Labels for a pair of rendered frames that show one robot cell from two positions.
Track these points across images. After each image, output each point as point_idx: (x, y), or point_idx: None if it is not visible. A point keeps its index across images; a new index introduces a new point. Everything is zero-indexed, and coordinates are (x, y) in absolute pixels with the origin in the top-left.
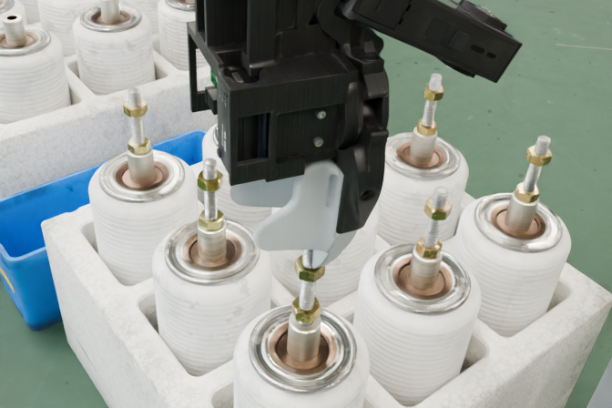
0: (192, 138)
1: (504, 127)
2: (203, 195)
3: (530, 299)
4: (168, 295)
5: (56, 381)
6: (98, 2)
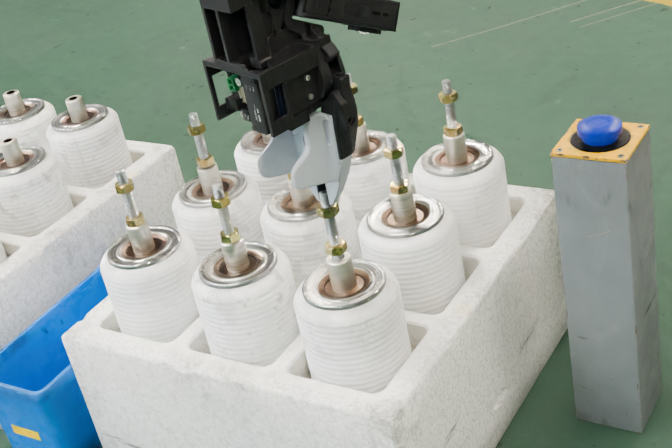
0: None
1: (418, 137)
2: None
3: (492, 210)
4: (222, 306)
5: None
6: None
